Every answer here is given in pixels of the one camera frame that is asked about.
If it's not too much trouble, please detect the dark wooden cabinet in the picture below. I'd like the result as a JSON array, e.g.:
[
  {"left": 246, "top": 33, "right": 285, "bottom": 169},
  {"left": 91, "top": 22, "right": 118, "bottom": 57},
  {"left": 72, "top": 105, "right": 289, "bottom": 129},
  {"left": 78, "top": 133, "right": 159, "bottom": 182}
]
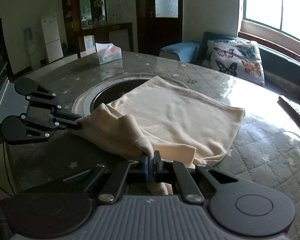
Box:
[{"left": 62, "top": 0, "right": 134, "bottom": 58}]

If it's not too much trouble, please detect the butterfly print pillow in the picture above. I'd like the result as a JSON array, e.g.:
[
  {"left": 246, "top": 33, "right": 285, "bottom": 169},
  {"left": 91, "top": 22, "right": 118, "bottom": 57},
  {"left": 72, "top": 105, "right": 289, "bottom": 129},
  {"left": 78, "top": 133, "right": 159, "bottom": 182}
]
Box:
[{"left": 202, "top": 39, "right": 265, "bottom": 85}]

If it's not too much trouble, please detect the tissue box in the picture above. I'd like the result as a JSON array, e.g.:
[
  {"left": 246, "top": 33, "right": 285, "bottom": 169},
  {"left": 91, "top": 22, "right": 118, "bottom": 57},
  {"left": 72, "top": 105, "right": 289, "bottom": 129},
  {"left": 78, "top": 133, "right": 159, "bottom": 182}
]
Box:
[{"left": 95, "top": 43, "right": 122, "bottom": 64}]

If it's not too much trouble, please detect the water dispenser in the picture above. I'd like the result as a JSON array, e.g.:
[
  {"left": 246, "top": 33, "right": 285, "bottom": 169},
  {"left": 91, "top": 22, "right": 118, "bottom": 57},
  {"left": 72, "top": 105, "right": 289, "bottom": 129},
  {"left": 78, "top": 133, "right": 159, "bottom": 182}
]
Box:
[{"left": 23, "top": 27, "right": 39, "bottom": 70}]

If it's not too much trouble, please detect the dark wooden door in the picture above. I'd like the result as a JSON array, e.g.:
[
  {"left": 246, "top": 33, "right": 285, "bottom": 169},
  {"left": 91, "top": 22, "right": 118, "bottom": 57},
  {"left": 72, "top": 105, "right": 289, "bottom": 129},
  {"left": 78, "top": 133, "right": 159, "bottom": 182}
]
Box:
[{"left": 136, "top": 0, "right": 183, "bottom": 56}]

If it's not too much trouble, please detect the round black induction cooktop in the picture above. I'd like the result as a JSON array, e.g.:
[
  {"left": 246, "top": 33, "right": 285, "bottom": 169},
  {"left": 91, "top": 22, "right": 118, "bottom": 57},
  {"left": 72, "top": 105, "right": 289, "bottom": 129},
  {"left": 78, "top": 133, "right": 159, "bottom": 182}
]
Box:
[{"left": 90, "top": 78, "right": 149, "bottom": 112}]

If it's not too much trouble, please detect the black remote control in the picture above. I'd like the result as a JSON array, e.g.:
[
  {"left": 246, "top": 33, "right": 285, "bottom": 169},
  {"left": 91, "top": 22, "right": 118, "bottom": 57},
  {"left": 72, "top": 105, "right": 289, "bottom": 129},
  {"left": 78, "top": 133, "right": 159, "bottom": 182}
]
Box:
[{"left": 277, "top": 95, "right": 300, "bottom": 129}]

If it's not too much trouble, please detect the white refrigerator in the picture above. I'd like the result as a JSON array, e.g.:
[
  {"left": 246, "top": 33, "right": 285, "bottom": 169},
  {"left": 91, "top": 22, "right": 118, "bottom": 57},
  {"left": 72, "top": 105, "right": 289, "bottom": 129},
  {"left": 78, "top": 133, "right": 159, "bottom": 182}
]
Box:
[{"left": 41, "top": 14, "right": 63, "bottom": 63}]

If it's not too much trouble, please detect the cream beige garment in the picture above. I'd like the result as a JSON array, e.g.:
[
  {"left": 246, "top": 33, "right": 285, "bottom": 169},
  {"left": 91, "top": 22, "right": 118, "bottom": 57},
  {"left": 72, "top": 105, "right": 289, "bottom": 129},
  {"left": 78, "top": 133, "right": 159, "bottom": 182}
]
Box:
[{"left": 77, "top": 75, "right": 246, "bottom": 196}]

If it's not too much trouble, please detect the blue sectional sofa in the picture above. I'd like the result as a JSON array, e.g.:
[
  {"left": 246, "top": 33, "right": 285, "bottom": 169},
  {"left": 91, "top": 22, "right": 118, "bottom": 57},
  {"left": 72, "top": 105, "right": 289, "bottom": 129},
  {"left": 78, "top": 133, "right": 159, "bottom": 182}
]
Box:
[{"left": 159, "top": 31, "right": 300, "bottom": 101}]

